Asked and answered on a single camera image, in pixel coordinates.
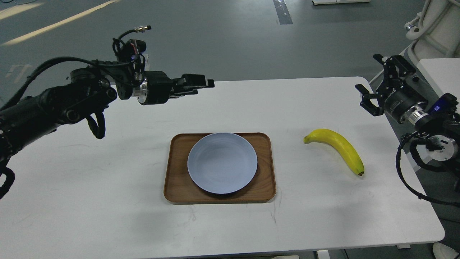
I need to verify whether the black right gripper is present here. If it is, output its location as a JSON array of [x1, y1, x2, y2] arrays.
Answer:
[[355, 54, 428, 124]]

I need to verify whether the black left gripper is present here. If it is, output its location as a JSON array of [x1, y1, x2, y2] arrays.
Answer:
[[137, 71, 215, 105]]

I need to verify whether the light blue round plate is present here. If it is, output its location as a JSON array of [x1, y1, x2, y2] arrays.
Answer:
[[187, 133, 258, 195]]

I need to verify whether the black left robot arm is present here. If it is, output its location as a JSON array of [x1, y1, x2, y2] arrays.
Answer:
[[0, 25, 215, 197]]

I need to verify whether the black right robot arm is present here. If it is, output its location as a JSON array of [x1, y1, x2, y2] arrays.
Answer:
[[355, 54, 459, 208]]

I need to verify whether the yellow banana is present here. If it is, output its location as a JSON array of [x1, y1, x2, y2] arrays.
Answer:
[[303, 128, 365, 177]]

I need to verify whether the white side table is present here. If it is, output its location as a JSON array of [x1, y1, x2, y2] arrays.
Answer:
[[415, 58, 460, 105]]

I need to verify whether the white machine base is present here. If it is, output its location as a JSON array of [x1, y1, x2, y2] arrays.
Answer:
[[400, 0, 460, 67]]

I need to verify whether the brown wooden tray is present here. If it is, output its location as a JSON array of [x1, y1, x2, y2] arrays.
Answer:
[[163, 132, 276, 204]]

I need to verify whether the white shoe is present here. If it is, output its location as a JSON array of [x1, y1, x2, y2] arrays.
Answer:
[[432, 242, 460, 259]]

